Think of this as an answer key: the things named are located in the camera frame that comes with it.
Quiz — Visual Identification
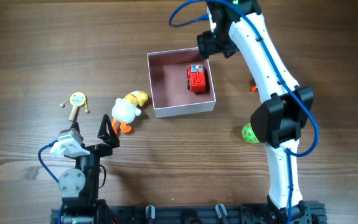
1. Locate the red toy fire truck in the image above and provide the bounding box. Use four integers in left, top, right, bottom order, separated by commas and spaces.
187, 64, 206, 93

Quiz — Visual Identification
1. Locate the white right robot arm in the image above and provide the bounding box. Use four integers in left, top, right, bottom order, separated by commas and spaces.
197, 1, 319, 222

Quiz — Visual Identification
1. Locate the yellow wooden rattle drum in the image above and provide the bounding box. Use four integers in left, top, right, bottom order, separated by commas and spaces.
59, 91, 90, 122

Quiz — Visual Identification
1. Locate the white plush duck yellow hat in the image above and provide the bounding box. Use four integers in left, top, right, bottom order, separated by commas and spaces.
111, 90, 149, 134

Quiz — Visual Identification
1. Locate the pink cardboard box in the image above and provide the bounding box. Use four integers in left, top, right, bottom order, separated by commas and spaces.
147, 47, 216, 118

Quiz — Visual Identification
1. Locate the green numbered ball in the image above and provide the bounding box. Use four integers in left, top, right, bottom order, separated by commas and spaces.
242, 123, 259, 144

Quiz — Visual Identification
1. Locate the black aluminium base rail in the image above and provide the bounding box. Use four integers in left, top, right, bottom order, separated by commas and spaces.
50, 202, 327, 224

